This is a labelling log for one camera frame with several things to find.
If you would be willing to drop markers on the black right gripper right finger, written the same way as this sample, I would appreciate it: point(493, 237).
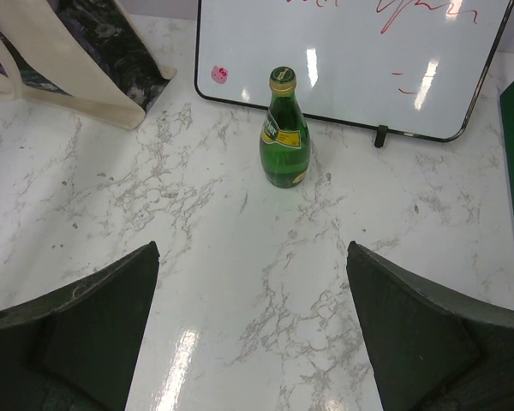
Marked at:
point(431, 347)

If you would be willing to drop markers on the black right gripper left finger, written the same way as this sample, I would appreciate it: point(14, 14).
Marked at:
point(76, 347)

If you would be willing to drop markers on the green Perrier bottle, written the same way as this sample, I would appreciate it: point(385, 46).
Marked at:
point(285, 148)

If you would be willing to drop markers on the beige canvas tote bag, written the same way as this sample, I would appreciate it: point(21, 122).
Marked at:
point(84, 56)

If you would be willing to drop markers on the small whiteboard black frame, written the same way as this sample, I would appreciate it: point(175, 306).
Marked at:
point(415, 68)

